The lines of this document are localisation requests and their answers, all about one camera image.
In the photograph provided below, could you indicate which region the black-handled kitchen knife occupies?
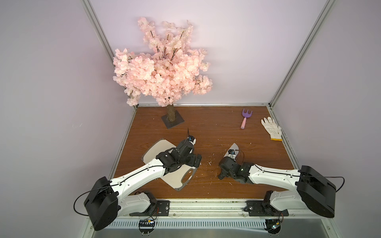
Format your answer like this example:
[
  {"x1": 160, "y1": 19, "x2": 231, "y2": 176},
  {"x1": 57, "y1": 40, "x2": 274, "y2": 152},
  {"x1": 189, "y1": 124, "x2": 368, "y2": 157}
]
[{"x1": 224, "y1": 143, "x2": 239, "y2": 161}]

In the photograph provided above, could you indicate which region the white grey-rimmed cutting board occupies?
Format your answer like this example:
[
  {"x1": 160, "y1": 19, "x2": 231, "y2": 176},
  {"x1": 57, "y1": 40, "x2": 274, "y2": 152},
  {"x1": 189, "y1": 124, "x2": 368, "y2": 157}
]
[{"x1": 141, "y1": 139, "x2": 197, "y2": 191}]

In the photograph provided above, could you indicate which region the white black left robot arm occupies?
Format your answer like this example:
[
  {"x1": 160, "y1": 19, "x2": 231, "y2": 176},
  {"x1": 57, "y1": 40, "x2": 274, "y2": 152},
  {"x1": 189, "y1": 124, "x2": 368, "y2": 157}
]
[{"x1": 84, "y1": 135, "x2": 202, "y2": 231}]

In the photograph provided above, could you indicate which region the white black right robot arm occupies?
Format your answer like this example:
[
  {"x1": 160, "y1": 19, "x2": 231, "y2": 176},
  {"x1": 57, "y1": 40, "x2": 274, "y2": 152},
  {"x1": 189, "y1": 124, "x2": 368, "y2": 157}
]
[{"x1": 218, "y1": 156, "x2": 338, "y2": 218}]

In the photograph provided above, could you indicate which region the white work glove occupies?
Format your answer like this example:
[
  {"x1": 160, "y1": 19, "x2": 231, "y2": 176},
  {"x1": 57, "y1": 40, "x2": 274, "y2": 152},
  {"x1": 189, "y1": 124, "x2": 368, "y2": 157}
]
[{"x1": 261, "y1": 117, "x2": 282, "y2": 141}]

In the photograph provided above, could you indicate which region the purple pink garden fork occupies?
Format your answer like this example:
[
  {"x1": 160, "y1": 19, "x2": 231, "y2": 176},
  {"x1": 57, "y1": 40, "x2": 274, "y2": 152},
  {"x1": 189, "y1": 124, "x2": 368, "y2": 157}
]
[{"x1": 240, "y1": 109, "x2": 253, "y2": 130}]

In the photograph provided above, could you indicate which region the pink artificial blossom tree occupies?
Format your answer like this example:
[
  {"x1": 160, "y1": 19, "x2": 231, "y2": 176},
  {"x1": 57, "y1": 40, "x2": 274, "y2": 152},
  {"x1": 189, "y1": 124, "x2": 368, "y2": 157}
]
[{"x1": 113, "y1": 17, "x2": 212, "y2": 123}]

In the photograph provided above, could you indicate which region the dark metal tree base plate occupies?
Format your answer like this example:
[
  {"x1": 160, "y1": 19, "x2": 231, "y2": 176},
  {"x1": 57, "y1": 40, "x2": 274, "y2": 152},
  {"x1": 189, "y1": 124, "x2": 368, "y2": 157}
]
[{"x1": 161, "y1": 110, "x2": 185, "y2": 130}]

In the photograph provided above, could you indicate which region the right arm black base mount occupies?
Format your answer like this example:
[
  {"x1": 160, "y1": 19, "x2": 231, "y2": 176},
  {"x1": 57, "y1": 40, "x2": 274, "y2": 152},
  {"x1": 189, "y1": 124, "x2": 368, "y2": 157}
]
[{"x1": 243, "y1": 190, "x2": 289, "y2": 217}]

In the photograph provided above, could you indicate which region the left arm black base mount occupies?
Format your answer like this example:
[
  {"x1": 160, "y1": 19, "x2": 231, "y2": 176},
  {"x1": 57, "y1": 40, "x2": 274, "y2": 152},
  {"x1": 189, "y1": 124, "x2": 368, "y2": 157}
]
[{"x1": 129, "y1": 191, "x2": 170, "y2": 217}]

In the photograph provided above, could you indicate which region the aluminium front rail frame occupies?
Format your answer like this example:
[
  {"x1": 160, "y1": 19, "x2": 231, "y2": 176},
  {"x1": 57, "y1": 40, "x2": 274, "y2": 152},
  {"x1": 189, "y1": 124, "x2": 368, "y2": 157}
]
[{"x1": 80, "y1": 199, "x2": 343, "y2": 238}]

